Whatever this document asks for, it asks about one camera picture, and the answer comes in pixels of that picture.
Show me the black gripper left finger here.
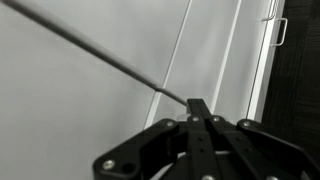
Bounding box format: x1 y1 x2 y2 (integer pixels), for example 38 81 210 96
92 98 214 180

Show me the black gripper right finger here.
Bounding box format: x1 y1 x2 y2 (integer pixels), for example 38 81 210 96
198 98 320 180

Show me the white drawer cabinet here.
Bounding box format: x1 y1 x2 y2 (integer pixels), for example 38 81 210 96
18 0 193 89

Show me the white drawer metal handle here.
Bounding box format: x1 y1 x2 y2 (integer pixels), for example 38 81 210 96
248 0 288 123

